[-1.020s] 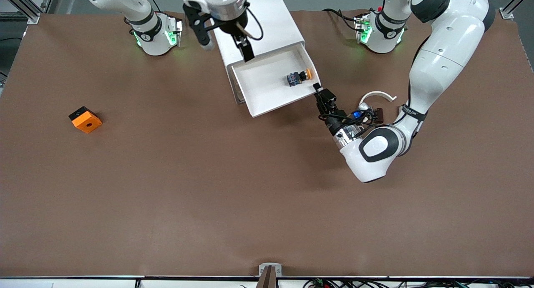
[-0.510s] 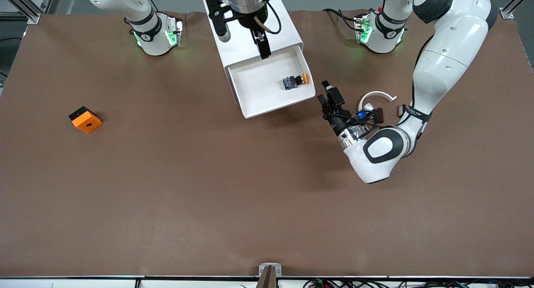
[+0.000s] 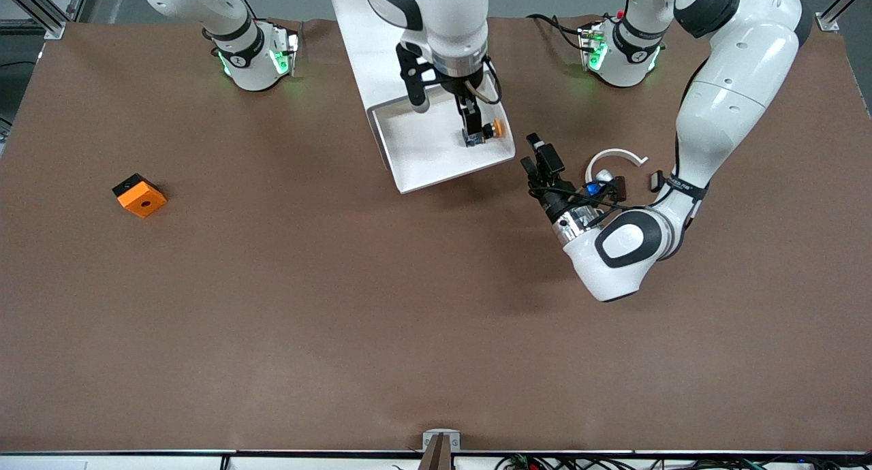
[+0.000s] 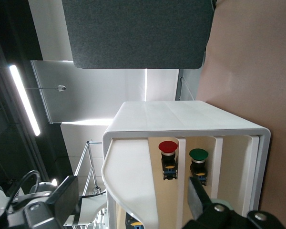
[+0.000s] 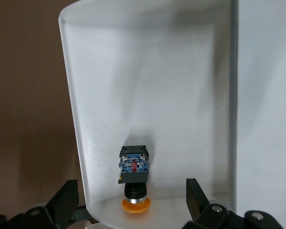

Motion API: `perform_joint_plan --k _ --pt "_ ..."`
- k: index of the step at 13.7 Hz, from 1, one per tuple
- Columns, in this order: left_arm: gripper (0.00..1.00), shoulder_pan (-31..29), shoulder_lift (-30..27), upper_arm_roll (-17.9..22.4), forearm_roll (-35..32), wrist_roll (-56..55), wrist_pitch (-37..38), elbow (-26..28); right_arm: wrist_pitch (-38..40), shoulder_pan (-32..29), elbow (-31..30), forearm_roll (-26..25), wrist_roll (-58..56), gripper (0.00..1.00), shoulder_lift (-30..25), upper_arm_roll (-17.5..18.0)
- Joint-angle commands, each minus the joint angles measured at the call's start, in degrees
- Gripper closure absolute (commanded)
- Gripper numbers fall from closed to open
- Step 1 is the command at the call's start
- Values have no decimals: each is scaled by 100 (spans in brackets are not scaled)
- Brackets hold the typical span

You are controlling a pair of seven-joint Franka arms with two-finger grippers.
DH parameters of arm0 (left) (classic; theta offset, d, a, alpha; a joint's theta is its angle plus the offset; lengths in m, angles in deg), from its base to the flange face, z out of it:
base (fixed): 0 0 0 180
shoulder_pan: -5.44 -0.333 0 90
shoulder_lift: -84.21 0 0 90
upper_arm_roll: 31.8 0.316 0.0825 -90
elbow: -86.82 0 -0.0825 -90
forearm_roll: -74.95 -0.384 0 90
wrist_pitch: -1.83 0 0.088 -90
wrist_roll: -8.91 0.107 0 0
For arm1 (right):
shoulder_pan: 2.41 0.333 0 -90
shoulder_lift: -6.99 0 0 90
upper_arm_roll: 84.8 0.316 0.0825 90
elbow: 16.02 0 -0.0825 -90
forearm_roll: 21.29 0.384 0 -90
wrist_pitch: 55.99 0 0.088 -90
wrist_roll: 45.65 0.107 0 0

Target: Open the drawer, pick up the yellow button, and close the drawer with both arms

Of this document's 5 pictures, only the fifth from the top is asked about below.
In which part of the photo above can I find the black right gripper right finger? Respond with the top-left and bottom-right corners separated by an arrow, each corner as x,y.
183,178 -> 286,229

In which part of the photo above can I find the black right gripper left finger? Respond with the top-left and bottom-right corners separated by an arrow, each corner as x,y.
0,180 -> 79,229

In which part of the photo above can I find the orange cap push button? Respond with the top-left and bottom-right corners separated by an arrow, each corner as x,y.
117,145 -> 152,213

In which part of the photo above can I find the white plastic drawer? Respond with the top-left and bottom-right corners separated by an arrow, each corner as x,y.
58,0 -> 238,229

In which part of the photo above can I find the white drawer cabinet housing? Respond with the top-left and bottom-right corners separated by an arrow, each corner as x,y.
230,0 -> 286,221

